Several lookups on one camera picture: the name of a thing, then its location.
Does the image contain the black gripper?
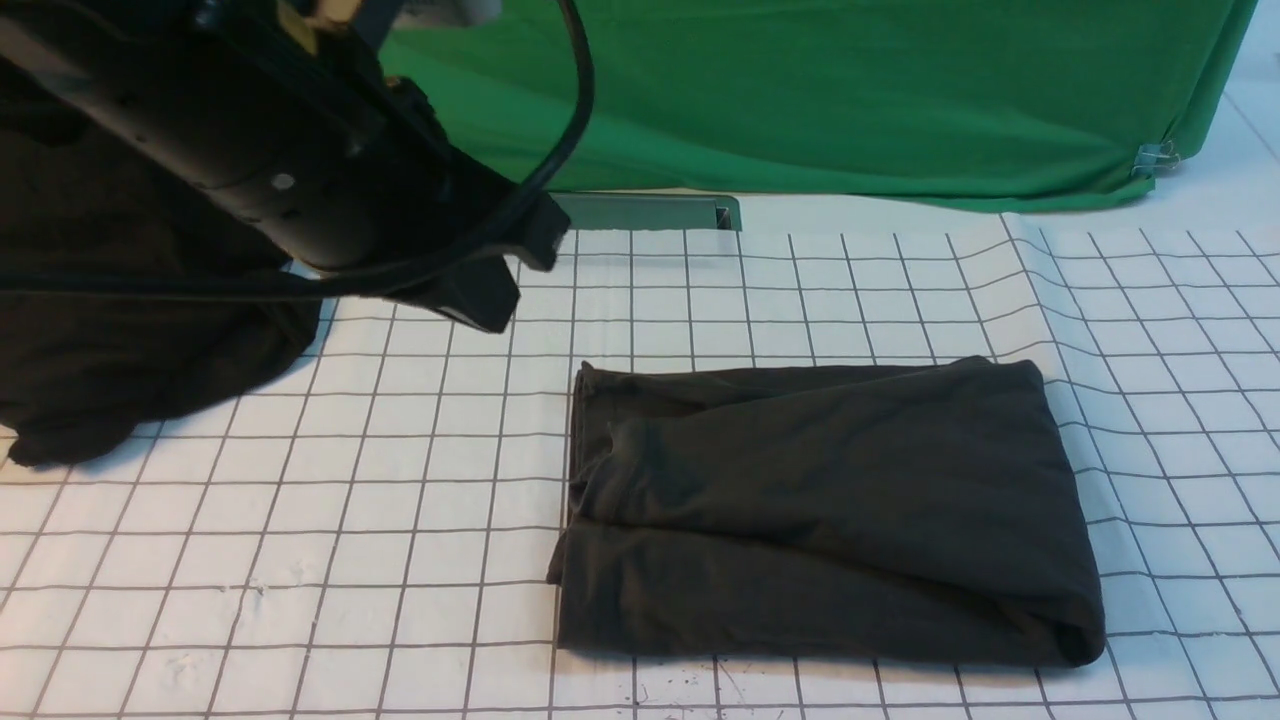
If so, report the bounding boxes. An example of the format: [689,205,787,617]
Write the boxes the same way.
[330,79,571,334]

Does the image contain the dark gray long-sleeve shirt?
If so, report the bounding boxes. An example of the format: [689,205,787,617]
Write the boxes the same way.
[547,357,1106,667]

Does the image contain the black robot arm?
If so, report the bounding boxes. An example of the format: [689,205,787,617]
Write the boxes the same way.
[3,1,596,334]

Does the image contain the white grid paper mat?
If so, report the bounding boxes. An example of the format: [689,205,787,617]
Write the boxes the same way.
[0,211,1280,720]

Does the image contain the black crumpled cloth pile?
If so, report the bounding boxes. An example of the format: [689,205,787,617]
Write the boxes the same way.
[1,63,323,468]

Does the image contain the green backdrop cloth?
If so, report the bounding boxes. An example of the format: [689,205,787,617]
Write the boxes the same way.
[380,0,1260,213]

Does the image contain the silver binder clip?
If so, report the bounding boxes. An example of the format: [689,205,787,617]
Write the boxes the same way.
[1132,141,1181,178]

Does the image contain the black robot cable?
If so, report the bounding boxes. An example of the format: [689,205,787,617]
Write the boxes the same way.
[0,0,596,304]

